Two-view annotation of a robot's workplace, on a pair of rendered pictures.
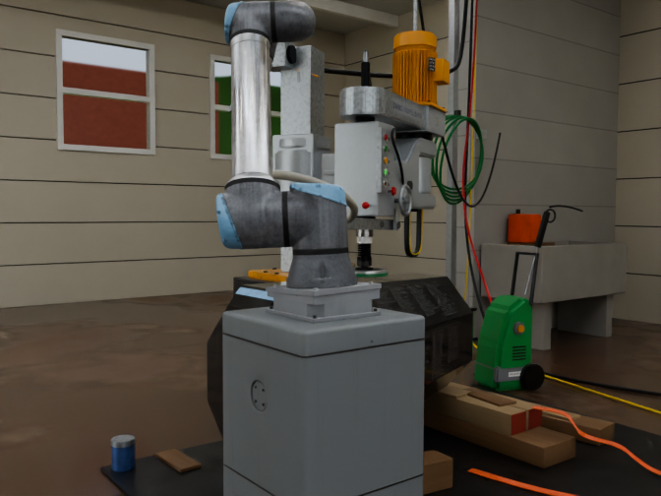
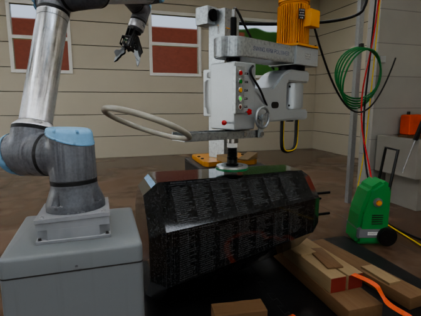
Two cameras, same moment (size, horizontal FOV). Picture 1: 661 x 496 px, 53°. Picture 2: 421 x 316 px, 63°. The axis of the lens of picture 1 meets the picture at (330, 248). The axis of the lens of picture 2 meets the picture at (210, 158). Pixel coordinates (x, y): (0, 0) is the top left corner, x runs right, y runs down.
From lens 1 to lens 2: 1.18 m
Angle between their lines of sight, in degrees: 21
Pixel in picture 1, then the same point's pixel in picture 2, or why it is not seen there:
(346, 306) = (72, 231)
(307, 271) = (49, 199)
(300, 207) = (44, 148)
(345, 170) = (216, 97)
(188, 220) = not seen: hidden behind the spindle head
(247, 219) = (10, 156)
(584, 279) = not seen: outside the picture
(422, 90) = (295, 33)
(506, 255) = (393, 143)
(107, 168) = (175, 84)
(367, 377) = (73, 294)
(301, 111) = not seen: hidden behind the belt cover
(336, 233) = (71, 170)
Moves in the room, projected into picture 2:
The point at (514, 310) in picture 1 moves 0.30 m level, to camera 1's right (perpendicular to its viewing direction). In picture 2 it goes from (375, 189) to (414, 192)
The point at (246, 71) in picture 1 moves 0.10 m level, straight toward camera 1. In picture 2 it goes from (35, 37) to (14, 31)
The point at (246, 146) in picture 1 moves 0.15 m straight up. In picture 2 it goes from (24, 96) to (20, 52)
